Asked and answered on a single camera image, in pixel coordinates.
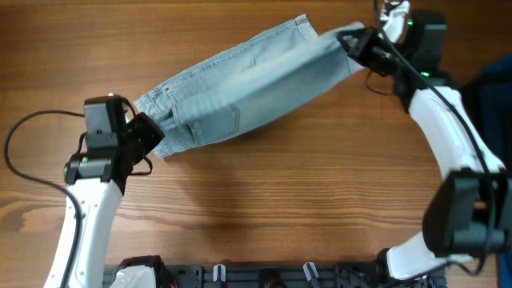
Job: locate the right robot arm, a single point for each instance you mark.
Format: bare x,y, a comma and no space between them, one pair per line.
470,215

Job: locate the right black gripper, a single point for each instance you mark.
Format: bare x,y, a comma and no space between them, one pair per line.
366,35

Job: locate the light blue denim shorts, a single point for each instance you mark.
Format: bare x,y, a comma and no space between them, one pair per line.
246,86

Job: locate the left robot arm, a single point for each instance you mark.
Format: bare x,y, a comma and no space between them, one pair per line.
95,183

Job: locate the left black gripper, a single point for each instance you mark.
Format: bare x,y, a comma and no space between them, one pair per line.
141,122

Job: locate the dark blue clothes pile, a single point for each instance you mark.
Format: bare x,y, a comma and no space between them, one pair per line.
487,99

